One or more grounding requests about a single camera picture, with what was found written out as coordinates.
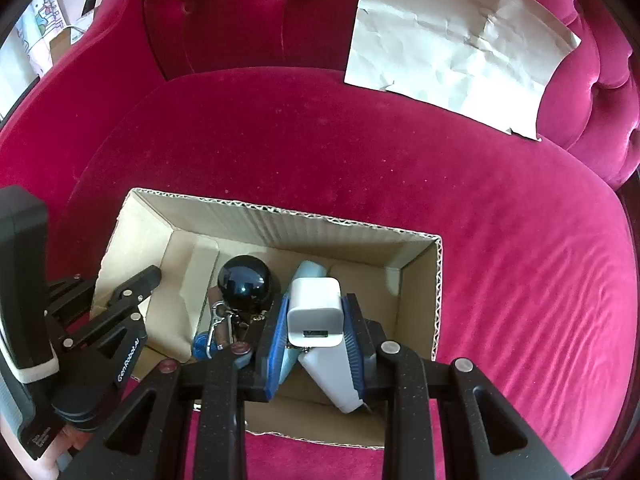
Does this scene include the brown lipstick tube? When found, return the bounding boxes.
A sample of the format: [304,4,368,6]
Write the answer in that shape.
[207,287,232,352]

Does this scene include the blue key fob tag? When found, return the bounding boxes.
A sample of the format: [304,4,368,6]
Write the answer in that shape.
[192,333,217,361]

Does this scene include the small white USB charger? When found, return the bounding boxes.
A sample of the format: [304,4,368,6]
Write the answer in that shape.
[286,276,344,348]

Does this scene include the large white power adapter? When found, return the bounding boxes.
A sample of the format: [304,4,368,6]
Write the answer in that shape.
[298,341,363,414]

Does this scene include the cardboard boxes in background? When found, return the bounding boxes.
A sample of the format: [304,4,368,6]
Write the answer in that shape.
[0,0,112,126]

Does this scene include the brown cardboard box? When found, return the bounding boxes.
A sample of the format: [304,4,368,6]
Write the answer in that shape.
[89,187,445,451]

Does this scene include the brown paper sheet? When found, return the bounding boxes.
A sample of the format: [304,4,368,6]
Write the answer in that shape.
[344,0,580,140]

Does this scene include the person's left hand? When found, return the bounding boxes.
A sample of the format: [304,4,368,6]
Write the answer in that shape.
[0,414,97,480]

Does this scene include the white light-blue cosmetic bottle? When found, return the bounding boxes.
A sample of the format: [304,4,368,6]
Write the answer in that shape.
[279,260,343,384]

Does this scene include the red velvet sofa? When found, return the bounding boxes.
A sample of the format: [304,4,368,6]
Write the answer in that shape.
[1,0,639,474]

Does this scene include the metal keychain with keys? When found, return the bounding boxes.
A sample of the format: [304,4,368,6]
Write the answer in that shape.
[205,300,268,359]

